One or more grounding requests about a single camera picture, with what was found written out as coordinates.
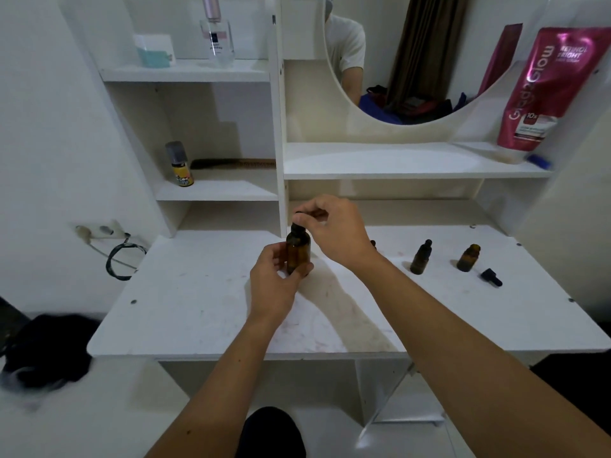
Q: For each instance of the black cloth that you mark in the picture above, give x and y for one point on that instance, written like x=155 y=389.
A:
x=47 y=350

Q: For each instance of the person's left leg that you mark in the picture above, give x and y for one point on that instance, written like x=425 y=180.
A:
x=272 y=436

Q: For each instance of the round mirror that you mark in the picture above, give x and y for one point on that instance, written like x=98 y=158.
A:
x=429 y=52

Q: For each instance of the clear perfume bottle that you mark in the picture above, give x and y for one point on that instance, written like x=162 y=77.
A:
x=218 y=45

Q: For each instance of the yellow spray can grey cap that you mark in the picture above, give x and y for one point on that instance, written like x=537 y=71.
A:
x=181 y=174

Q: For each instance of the white vanity shelf unit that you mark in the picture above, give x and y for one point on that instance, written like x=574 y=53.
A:
x=405 y=162

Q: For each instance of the large amber glass bottle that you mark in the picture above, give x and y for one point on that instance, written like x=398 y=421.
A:
x=300 y=252

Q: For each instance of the pink lotion tube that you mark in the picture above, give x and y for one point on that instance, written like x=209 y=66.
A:
x=549 y=90

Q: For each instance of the person's left forearm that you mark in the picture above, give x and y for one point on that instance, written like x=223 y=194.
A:
x=215 y=400

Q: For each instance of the person's left hand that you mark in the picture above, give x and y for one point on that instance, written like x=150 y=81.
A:
x=269 y=290

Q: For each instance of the white wall socket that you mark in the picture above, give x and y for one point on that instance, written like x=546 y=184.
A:
x=107 y=230

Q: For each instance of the white and teal box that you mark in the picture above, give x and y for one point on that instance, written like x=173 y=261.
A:
x=153 y=54

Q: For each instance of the person's right hand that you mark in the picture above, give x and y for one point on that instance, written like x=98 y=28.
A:
x=343 y=233

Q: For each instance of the small amber glass bottle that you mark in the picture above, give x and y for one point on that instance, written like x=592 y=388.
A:
x=419 y=264
x=468 y=259

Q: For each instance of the brown comb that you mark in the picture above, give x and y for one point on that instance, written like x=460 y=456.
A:
x=234 y=164

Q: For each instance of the small blue cap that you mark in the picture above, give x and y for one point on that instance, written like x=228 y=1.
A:
x=538 y=161

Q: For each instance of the person's right forearm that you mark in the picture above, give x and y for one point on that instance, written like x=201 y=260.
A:
x=477 y=362

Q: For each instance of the black dropper with glass pipette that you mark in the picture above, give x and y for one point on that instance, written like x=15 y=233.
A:
x=297 y=229

